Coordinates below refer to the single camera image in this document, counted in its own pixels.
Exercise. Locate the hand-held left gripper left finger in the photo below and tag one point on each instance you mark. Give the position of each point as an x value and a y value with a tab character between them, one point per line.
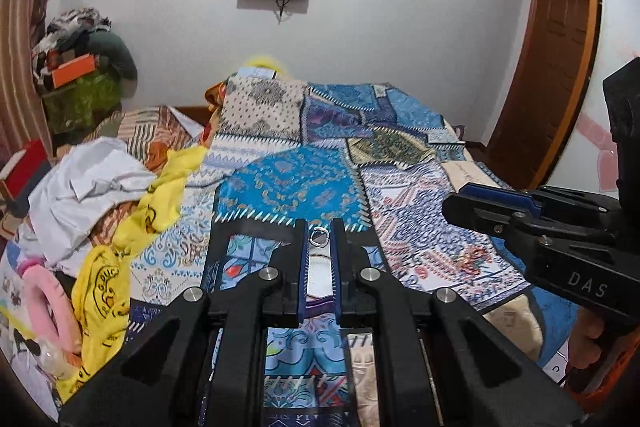
301	267

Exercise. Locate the pink plush toy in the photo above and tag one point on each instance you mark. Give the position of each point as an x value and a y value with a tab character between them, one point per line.
50	302

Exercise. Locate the wooden door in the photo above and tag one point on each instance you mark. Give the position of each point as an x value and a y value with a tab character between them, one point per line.
550	72

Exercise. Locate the patchwork printed blanket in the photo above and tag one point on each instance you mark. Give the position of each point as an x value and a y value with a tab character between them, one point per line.
300	177

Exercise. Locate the red box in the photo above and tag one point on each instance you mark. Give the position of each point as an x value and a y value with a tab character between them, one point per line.
25	167

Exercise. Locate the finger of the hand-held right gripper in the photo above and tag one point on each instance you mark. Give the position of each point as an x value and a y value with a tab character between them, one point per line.
480	214
500	195

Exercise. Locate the pile of clothes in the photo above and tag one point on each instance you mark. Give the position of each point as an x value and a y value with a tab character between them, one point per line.
65	34

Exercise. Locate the green patterned cloth bundle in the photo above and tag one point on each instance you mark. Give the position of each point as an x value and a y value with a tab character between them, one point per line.
82	99

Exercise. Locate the dark green pillow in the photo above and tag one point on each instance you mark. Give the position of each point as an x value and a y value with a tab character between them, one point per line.
117	54

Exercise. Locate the striped orange brown cloth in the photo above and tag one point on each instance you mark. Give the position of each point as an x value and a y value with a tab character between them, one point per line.
145	132

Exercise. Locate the person's right hand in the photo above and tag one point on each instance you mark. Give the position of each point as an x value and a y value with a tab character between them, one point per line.
587	337

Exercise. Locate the orange box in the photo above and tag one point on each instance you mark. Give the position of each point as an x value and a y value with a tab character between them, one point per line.
72	69

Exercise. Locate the yellow printed cloth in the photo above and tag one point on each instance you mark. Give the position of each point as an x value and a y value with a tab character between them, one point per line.
105	292

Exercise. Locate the white crumpled cloth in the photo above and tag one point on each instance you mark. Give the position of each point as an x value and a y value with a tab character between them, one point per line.
85	202

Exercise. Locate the striped brown curtain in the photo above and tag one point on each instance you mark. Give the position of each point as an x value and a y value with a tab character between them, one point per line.
25	32

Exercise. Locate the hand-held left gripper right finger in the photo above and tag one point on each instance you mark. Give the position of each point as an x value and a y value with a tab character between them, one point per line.
336	267

